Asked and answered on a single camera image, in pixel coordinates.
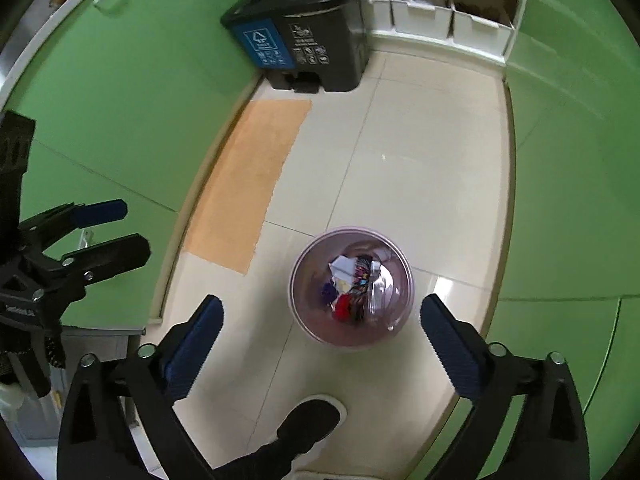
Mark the white storage bin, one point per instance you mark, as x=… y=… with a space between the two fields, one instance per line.
x=482 y=35
x=422 y=22
x=380 y=15

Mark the purple wrapper scrap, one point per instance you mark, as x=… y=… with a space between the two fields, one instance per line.
x=328 y=292

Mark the orange floor mat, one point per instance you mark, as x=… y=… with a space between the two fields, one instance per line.
x=250 y=175

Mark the black shoe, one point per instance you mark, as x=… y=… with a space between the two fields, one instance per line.
x=310 y=422

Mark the white open shelf unit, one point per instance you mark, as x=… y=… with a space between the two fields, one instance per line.
x=517 y=10

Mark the clear plastic bottle red label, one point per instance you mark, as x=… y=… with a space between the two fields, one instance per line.
x=379 y=290

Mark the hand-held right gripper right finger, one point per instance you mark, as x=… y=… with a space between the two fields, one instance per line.
x=452 y=345

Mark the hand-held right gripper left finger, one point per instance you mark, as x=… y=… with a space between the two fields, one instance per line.
x=197 y=345

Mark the green cabinet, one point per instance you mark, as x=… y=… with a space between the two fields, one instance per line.
x=565 y=160
x=125 y=110

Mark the dark patterned snack wrapper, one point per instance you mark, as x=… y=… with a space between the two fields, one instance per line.
x=361 y=277

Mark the black dual pedal bin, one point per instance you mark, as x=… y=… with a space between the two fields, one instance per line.
x=320 y=35

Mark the person's dark trouser leg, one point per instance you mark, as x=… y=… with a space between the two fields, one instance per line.
x=255 y=462

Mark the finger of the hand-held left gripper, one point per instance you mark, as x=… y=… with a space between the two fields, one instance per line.
x=115 y=255
x=100 y=211

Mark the pink trash bin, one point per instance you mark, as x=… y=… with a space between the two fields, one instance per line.
x=310 y=320

